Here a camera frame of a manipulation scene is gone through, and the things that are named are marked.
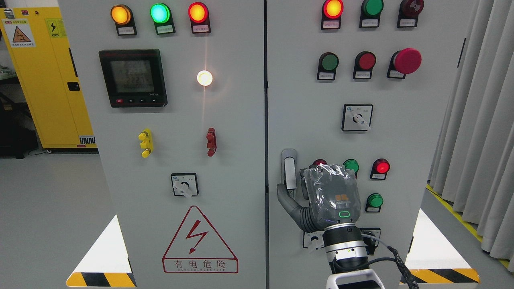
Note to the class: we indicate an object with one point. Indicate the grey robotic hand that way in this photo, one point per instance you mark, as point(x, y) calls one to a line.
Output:
point(333, 194)

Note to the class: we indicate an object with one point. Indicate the silver door handle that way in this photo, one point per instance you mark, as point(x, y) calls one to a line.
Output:
point(288, 170)

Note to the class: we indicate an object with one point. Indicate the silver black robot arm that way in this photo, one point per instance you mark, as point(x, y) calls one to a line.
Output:
point(348, 259)

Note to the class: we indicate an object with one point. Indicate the red-orange indicator light right door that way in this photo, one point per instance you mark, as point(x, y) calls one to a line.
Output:
point(333, 9)

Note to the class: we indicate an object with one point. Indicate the red-orange indicator light door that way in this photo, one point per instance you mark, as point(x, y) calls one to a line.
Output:
point(198, 12)
point(333, 9)

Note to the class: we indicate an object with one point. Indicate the red-orange indicator light left door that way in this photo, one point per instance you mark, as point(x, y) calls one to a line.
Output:
point(198, 12)

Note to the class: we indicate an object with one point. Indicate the green indicator light middle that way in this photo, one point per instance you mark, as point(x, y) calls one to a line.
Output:
point(352, 165)

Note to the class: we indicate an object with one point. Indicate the red lit indicator left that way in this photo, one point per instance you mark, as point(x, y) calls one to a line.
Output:
point(318, 162)

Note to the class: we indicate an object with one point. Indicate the red lit indicator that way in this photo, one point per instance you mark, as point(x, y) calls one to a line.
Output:
point(318, 162)
point(381, 166)

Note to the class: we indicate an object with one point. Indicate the green push button lower right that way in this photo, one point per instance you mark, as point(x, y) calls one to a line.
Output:
point(375, 200)

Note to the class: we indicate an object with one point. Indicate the green push button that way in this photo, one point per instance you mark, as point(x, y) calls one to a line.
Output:
point(329, 61)
point(375, 200)

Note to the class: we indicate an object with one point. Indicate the red lit indicator right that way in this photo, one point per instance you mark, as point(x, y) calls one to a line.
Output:
point(381, 166)

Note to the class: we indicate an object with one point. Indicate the red terminal connector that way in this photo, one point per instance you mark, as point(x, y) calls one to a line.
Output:
point(211, 141)

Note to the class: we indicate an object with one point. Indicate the green push button upper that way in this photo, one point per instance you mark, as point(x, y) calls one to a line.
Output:
point(329, 61)

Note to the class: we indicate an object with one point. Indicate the red push button upper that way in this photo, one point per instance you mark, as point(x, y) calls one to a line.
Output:
point(366, 60)

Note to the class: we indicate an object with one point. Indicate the grey curtain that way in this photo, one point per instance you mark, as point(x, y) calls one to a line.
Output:
point(473, 166)

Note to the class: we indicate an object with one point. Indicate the red high voltage warning sticker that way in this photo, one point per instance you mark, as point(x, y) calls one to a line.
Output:
point(198, 248)

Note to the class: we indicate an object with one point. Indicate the red emergency stop button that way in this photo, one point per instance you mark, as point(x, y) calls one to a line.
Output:
point(407, 61)

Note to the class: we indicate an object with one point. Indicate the grey electrical cabinet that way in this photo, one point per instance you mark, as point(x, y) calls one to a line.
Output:
point(268, 94)

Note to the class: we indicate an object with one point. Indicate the white lit indicator light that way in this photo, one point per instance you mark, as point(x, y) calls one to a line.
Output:
point(204, 78)

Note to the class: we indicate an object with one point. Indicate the dark green top indicator light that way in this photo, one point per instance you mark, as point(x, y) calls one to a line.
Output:
point(372, 8)

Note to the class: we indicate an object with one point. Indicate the yellow terminal connector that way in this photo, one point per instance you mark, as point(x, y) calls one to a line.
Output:
point(146, 142)

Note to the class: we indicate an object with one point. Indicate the dark red buzzer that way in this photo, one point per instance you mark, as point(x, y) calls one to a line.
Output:
point(412, 8)

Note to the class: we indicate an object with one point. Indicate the black digital power meter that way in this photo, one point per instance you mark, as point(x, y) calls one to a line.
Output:
point(134, 77)

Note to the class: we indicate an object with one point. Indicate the green lit indicator light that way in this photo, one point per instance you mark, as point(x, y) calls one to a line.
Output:
point(160, 13)

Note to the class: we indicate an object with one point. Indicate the orange indicator light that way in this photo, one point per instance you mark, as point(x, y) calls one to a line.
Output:
point(121, 14)

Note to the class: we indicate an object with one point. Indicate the yellow safety cabinet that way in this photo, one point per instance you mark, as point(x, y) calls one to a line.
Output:
point(37, 41)

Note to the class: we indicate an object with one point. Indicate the lower left rotary switch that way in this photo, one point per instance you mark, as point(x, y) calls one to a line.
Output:
point(313, 241)

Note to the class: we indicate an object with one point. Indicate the black key selector switch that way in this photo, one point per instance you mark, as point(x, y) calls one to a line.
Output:
point(370, 237)

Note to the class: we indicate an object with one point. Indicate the right door upper rotary switch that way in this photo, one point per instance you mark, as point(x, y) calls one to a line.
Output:
point(357, 117)

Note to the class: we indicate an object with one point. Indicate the door rotary switch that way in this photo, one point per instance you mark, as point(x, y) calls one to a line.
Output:
point(185, 184)
point(357, 117)

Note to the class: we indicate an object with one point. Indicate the left door rotary switch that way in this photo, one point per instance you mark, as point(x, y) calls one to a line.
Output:
point(185, 184)

